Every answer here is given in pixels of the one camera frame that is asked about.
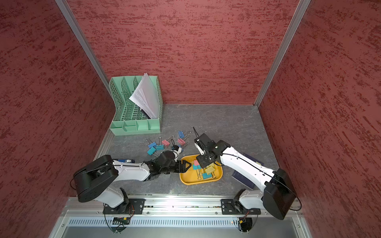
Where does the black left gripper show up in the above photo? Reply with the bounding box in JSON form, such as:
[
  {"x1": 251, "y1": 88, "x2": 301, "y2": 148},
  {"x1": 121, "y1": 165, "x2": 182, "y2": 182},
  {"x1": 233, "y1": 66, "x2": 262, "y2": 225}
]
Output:
[{"x1": 160, "y1": 160, "x2": 191, "y2": 174}]

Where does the yellow plastic storage box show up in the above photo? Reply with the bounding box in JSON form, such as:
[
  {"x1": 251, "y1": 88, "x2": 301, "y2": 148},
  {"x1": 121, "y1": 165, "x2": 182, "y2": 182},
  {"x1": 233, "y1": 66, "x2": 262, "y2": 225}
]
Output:
[{"x1": 180, "y1": 155, "x2": 223, "y2": 185}]

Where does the teal binder clip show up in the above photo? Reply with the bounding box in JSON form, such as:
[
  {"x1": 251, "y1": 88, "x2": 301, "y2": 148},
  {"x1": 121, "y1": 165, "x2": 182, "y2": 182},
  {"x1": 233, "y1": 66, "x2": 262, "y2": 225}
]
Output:
[
  {"x1": 192, "y1": 165, "x2": 202, "y2": 180},
  {"x1": 147, "y1": 147, "x2": 160, "y2": 157},
  {"x1": 202, "y1": 173, "x2": 213, "y2": 179},
  {"x1": 156, "y1": 137, "x2": 164, "y2": 150}
]

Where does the yellow binder clip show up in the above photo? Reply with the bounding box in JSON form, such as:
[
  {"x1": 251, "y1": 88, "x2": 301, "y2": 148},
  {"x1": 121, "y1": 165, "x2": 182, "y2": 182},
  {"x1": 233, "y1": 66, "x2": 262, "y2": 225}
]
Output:
[{"x1": 204, "y1": 166, "x2": 215, "y2": 177}]

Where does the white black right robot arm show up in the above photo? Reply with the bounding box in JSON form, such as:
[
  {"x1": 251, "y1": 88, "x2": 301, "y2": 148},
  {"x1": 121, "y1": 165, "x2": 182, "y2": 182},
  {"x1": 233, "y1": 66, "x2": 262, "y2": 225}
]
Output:
[{"x1": 194, "y1": 134, "x2": 297, "y2": 220}]

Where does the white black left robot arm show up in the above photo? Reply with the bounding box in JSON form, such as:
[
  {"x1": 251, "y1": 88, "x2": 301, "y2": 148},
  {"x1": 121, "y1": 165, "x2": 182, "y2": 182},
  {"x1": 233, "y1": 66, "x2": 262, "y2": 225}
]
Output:
[{"x1": 73, "y1": 151, "x2": 192, "y2": 210}]

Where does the navy notebook with yellow label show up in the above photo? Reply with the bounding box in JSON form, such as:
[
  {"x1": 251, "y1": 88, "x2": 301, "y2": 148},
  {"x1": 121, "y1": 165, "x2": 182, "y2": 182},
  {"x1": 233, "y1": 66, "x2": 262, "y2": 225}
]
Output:
[{"x1": 231, "y1": 153, "x2": 265, "y2": 190}]

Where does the blue stapler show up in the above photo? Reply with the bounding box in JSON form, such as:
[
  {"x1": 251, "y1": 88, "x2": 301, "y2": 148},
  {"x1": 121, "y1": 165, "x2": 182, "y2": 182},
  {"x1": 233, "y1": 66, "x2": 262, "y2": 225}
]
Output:
[{"x1": 117, "y1": 159, "x2": 135, "y2": 164}]

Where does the green plastic file organizer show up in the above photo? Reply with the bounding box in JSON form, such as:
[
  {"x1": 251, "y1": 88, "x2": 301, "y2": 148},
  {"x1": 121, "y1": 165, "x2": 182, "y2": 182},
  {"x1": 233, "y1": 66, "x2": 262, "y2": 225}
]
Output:
[{"x1": 109, "y1": 76, "x2": 164, "y2": 136}]

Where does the white paper stack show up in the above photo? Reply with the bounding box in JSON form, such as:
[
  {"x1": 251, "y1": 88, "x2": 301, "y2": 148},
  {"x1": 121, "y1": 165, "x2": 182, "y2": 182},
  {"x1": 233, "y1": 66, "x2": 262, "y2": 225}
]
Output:
[{"x1": 129, "y1": 73, "x2": 159, "y2": 119}]

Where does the aluminium front rail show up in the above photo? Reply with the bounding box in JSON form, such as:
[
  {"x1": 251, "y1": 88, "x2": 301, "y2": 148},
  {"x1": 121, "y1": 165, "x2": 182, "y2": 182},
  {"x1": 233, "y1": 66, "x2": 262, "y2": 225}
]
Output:
[{"x1": 63, "y1": 193, "x2": 304, "y2": 218}]

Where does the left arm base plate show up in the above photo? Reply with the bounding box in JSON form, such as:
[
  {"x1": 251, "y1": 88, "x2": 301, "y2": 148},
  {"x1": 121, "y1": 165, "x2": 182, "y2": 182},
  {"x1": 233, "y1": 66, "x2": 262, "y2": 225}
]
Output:
[{"x1": 103, "y1": 198, "x2": 145, "y2": 216}]

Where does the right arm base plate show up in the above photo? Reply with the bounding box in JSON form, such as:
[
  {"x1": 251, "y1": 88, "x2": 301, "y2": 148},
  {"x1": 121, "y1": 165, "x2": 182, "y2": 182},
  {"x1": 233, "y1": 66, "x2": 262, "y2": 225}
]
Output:
[{"x1": 220, "y1": 199, "x2": 261, "y2": 215}]

